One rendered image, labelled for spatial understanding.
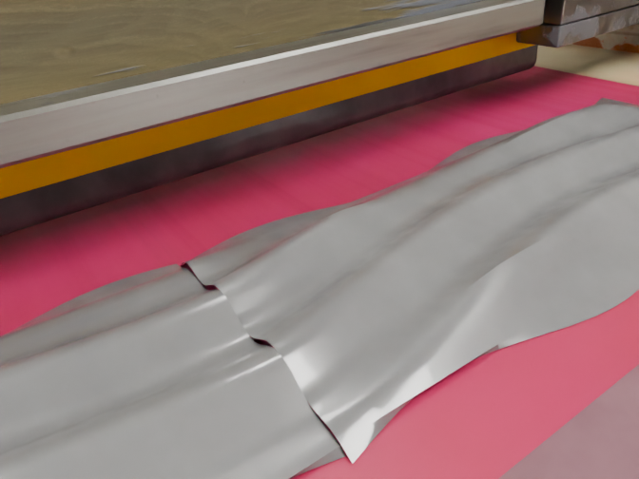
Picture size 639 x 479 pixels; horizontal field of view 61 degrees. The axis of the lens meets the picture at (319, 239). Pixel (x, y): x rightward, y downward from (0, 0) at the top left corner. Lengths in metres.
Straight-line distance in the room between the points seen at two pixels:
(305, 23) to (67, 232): 0.09
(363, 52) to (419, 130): 0.05
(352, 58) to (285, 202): 0.05
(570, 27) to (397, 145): 0.08
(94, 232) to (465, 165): 0.11
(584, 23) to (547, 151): 0.07
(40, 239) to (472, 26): 0.15
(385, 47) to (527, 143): 0.05
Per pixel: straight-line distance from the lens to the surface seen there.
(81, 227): 0.17
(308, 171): 0.18
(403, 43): 0.17
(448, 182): 0.16
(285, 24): 0.16
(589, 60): 0.31
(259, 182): 0.17
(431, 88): 0.22
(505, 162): 0.17
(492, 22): 0.20
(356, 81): 0.19
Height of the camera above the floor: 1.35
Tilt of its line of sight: 55 degrees down
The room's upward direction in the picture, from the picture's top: 24 degrees clockwise
